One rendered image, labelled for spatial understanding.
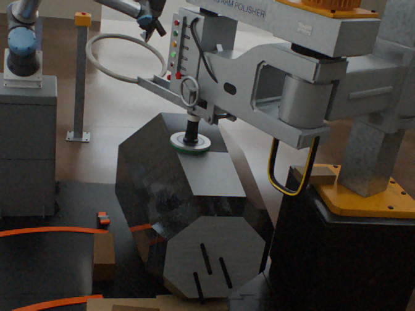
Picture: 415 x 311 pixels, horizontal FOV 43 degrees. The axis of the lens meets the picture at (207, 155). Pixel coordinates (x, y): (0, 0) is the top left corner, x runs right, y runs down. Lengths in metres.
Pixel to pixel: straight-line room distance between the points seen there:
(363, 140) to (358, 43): 0.80
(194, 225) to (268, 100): 0.64
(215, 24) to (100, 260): 1.44
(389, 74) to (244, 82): 0.65
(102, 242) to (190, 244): 0.92
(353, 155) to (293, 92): 0.78
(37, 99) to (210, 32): 1.26
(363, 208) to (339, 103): 0.66
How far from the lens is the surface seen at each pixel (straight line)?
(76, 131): 4.74
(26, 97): 3.29
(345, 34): 1.96
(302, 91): 2.08
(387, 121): 2.60
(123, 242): 3.41
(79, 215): 3.65
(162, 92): 2.82
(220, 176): 2.55
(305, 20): 2.01
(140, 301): 2.70
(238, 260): 2.50
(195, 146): 2.71
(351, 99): 2.27
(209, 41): 2.49
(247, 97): 2.27
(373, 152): 2.70
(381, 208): 2.74
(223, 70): 2.37
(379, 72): 2.40
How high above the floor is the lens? 1.98
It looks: 25 degrees down
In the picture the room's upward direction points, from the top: 9 degrees clockwise
